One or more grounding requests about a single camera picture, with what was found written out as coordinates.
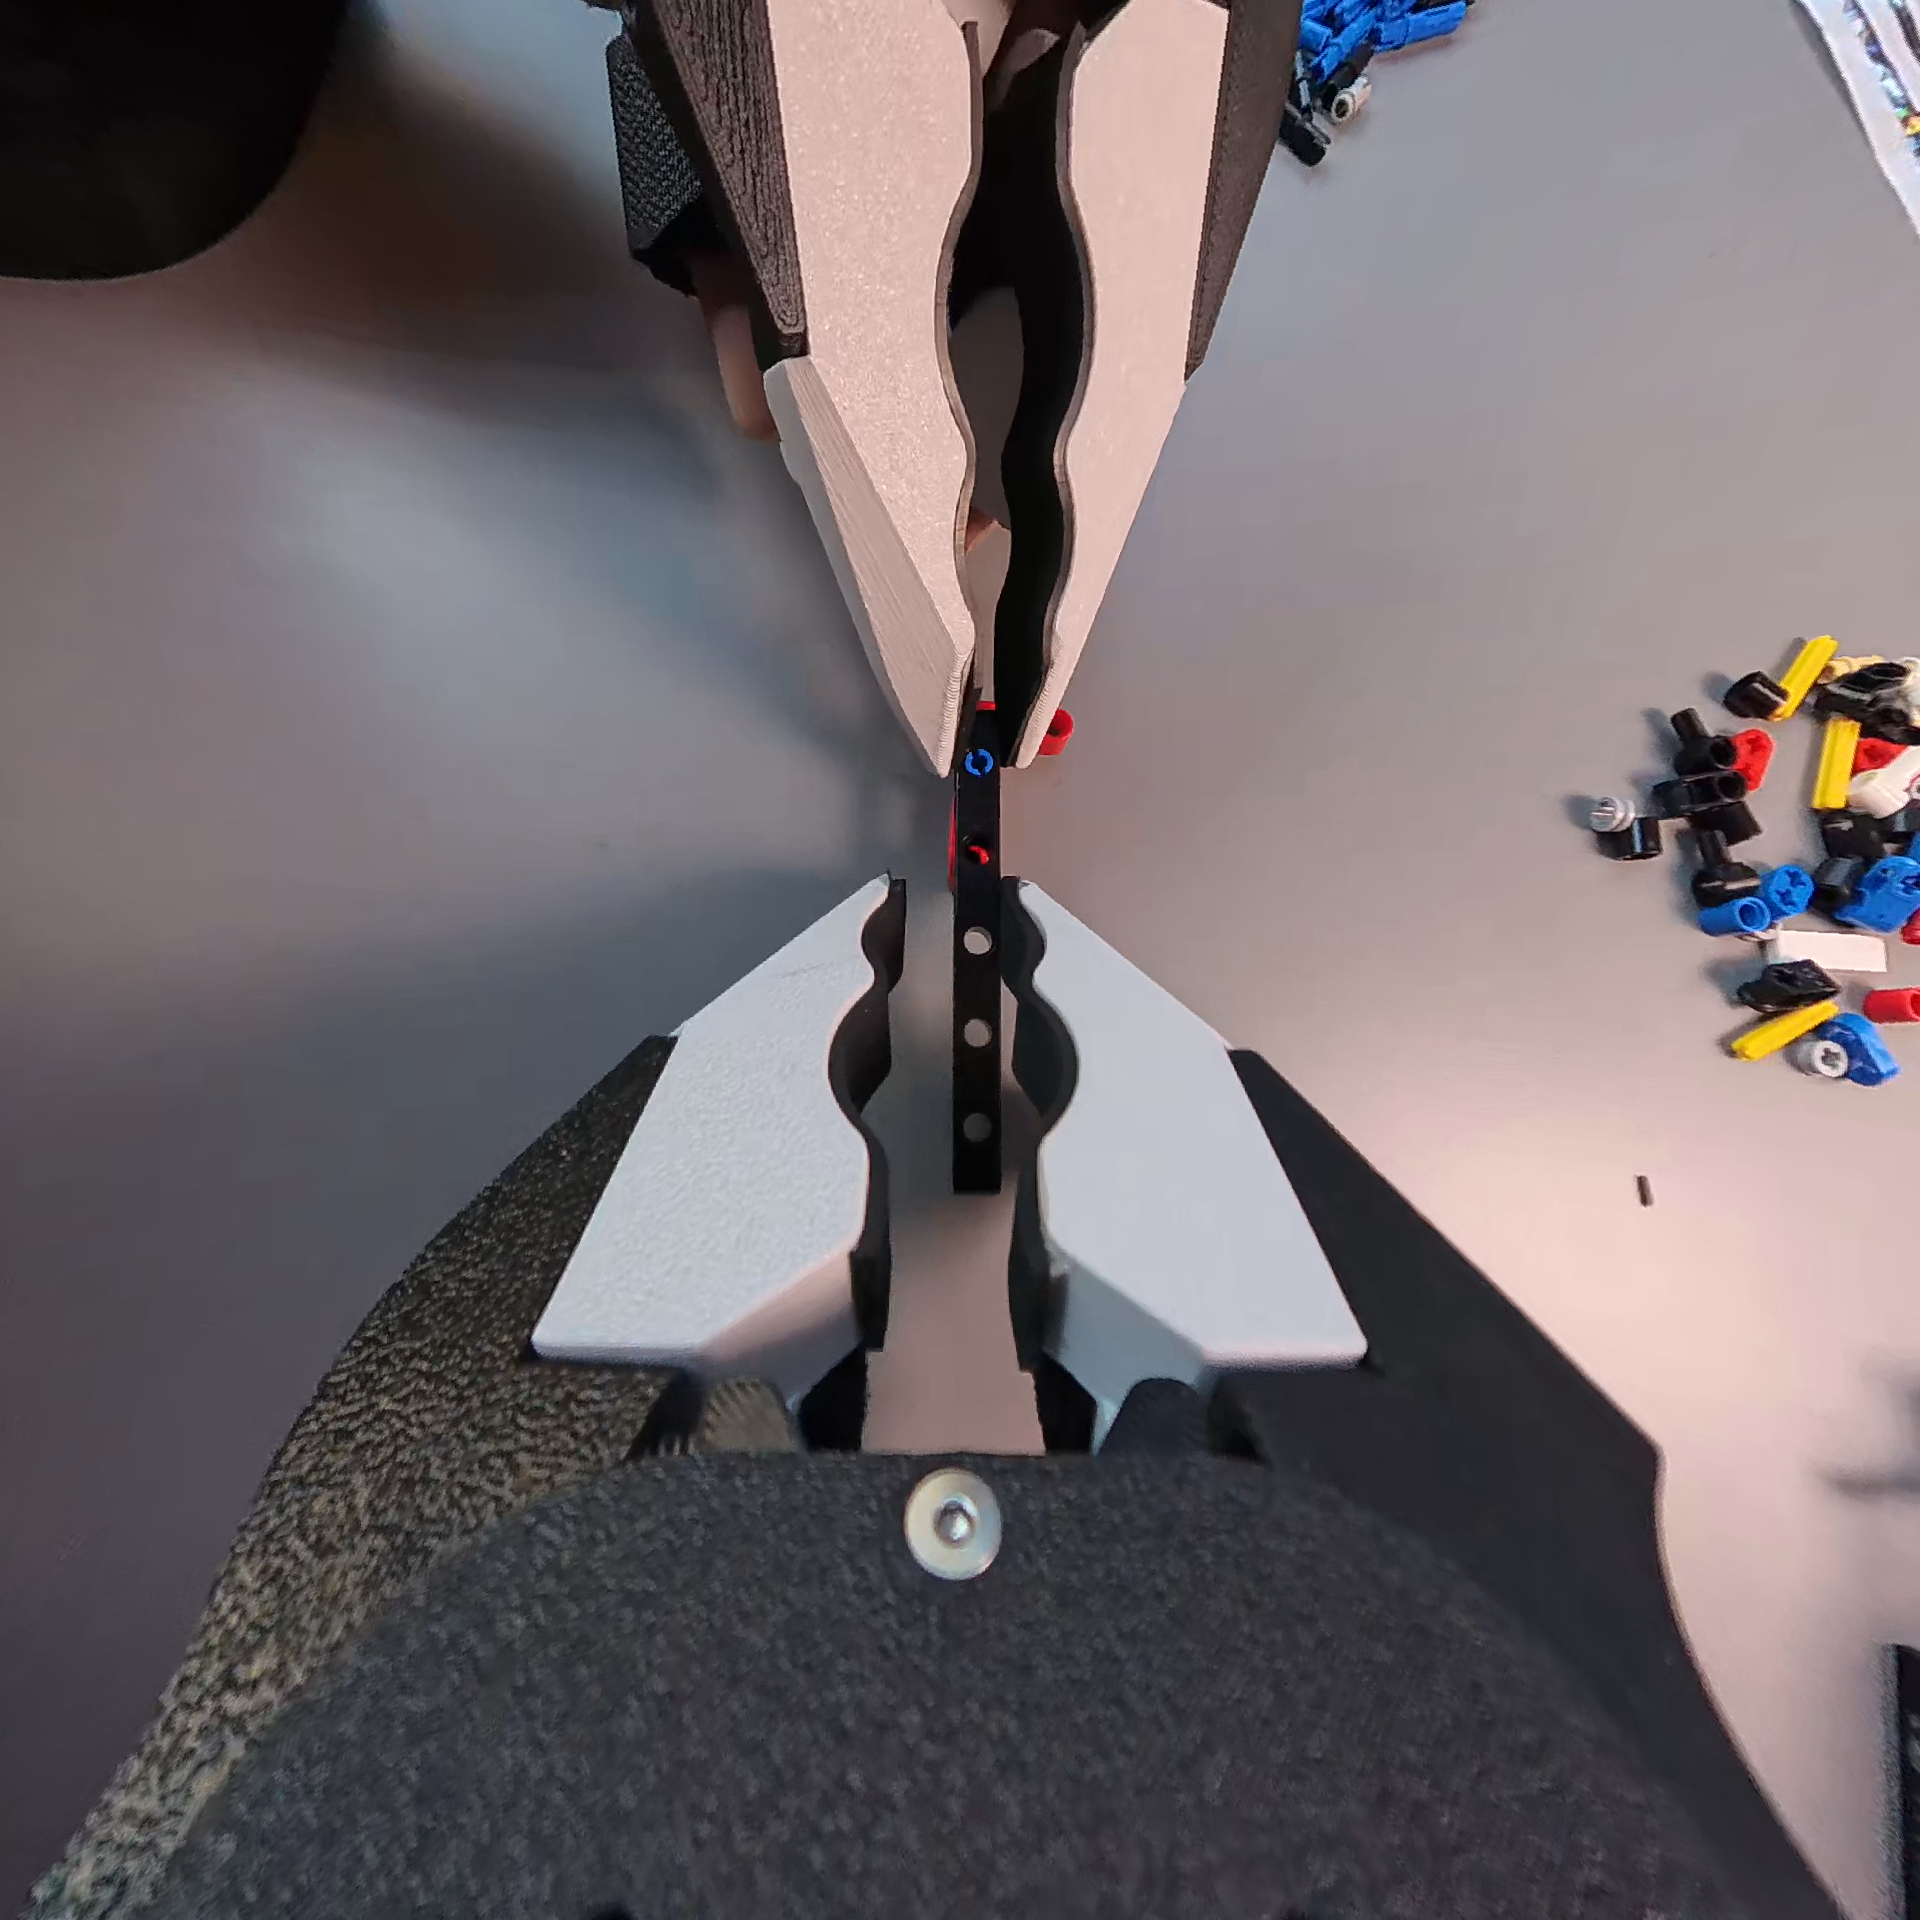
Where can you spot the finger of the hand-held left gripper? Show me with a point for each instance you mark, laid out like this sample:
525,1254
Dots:
1149,268
870,298

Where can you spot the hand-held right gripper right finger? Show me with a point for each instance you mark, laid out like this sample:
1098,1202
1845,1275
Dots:
1201,1201

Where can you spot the long black lego beam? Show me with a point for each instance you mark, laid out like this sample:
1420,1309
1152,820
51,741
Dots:
975,1080

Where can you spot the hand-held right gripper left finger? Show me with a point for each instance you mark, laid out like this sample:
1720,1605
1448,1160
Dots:
705,1201

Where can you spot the lego sticker sheet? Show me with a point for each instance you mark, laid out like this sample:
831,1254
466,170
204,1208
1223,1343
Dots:
1883,104

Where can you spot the red angled lego beam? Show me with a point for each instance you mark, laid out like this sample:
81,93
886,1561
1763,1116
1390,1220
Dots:
1056,731

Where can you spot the pile of mixed lego pieces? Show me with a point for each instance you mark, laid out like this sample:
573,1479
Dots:
1801,869

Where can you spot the pile of blue lego pins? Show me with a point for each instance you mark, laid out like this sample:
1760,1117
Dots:
1350,44

